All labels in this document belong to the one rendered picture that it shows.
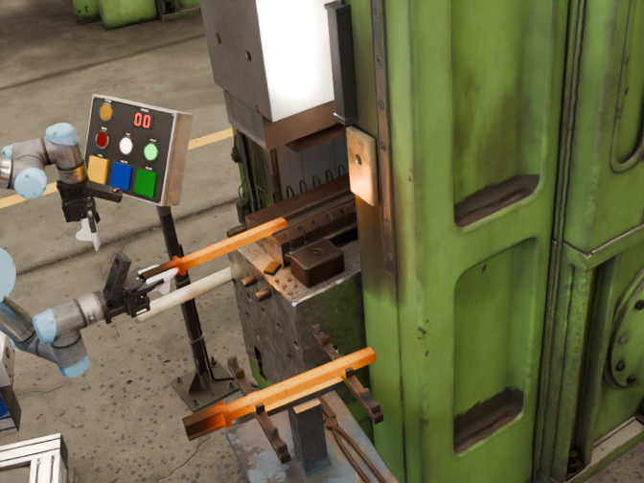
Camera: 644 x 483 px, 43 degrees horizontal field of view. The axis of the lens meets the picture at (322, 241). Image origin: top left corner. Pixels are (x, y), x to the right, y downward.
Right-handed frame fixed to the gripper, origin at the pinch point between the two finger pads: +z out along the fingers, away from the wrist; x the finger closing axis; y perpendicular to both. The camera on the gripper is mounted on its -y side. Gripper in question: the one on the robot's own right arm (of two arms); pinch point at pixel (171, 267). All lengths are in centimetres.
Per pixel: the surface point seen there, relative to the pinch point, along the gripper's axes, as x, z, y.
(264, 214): -9.6, 32.6, 2.3
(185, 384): -64, 15, 99
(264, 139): 7.0, 27.3, -29.4
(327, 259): 19.3, 34.4, 2.6
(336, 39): 27, 37, -57
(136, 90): -340, 109, 97
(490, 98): 42, 67, -39
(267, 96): 12, 27, -42
